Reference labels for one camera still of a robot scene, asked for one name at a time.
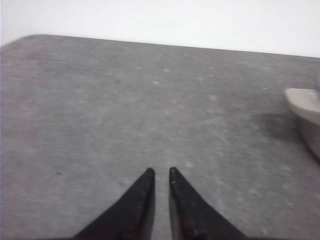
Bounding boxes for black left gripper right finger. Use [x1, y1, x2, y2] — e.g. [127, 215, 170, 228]
[169, 167, 246, 240]

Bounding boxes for stainless steel pot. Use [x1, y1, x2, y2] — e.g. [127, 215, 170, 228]
[283, 76, 320, 159]

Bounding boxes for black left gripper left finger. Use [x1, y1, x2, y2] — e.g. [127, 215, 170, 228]
[72, 168, 155, 240]

